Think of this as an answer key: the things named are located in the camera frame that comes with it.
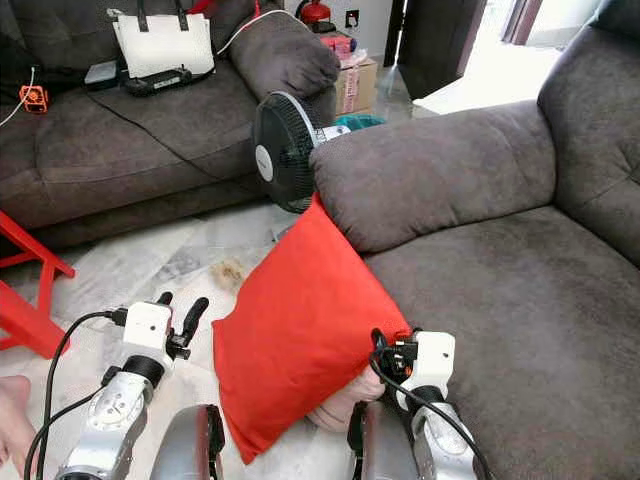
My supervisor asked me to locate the red square pillow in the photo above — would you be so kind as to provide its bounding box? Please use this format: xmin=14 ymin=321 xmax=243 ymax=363
xmin=212 ymin=193 xmax=411 ymax=464

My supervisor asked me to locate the dark brown two-seat sofa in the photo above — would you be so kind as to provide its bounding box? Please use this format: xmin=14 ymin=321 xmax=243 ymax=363
xmin=308 ymin=0 xmax=640 ymax=480

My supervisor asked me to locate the long dark brown sofa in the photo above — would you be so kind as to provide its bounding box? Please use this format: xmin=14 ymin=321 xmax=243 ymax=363
xmin=0 ymin=0 xmax=341 ymax=251

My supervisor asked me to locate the person's bare foot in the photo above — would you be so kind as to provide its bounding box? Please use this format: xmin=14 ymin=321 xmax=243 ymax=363
xmin=0 ymin=375 xmax=39 ymax=471
xmin=308 ymin=368 xmax=383 ymax=433

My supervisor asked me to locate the silver right robot leg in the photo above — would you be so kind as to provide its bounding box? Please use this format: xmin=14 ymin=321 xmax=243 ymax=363
xmin=347 ymin=400 xmax=421 ymax=480

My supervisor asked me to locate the red plastic stool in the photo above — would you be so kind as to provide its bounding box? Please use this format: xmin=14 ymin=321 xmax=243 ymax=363
xmin=0 ymin=210 xmax=76 ymax=359

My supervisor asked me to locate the black electric fan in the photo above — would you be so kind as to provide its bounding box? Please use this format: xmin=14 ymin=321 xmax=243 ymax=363
xmin=252 ymin=90 xmax=351 ymax=214

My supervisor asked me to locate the black flat electronic device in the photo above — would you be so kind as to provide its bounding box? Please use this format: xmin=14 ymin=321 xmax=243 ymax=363
xmin=125 ymin=65 xmax=216 ymax=98

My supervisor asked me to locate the small grey box device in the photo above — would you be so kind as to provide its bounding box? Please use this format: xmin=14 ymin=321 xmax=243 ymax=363
xmin=85 ymin=60 xmax=121 ymax=91

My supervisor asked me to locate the small orange gadget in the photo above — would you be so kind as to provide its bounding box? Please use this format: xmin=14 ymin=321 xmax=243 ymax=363
xmin=20 ymin=85 xmax=51 ymax=115

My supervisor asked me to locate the printed cardboard box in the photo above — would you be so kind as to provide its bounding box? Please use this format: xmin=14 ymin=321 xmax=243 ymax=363
xmin=335 ymin=58 xmax=379 ymax=114

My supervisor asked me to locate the black garment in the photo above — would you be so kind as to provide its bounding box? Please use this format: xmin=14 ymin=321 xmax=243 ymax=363
xmin=0 ymin=35 xmax=91 ymax=101

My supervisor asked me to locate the small red box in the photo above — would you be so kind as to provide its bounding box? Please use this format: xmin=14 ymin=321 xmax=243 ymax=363
xmin=320 ymin=32 xmax=359 ymax=56

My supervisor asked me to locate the dark wooden door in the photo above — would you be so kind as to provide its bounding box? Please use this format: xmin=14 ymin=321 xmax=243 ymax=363
xmin=397 ymin=0 xmax=491 ymax=99

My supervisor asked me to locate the red fire extinguisher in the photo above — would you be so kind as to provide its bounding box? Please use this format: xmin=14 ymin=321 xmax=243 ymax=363
xmin=295 ymin=0 xmax=333 ymax=29

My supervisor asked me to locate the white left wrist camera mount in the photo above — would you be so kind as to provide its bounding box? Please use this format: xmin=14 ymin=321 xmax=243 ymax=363
xmin=125 ymin=302 xmax=173 ymax=354

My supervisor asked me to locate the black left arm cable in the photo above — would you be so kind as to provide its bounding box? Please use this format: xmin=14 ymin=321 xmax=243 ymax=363
xmin=23 ymin=308 xmax=129 ymax=480

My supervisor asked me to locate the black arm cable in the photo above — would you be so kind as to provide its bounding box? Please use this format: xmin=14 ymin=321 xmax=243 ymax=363
xmin=23 ymin=308 xmax=129 ymax=480
xmin=368 ymin=335 xmax=494 ymax=480

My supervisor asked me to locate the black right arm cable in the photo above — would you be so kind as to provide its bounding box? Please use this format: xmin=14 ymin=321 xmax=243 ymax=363
xmin=368 ymin=335 xmax=494 ymax=480

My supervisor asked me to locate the thin black cable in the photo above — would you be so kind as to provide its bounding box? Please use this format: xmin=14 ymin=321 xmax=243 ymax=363
xmin=95 ymin=90 xmax=243 ymax=183

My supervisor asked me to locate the thin white cable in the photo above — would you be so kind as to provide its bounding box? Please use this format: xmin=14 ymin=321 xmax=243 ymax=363
xmin=215 ymin=8 xmax=301 ymax=56
xmin=0 ymin=68 xmax=36 ymax=126

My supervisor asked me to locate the white handbag with black handles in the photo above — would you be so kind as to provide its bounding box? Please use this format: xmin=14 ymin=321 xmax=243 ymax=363
xmin=110 ymin=0 xmax=216 ymax=81

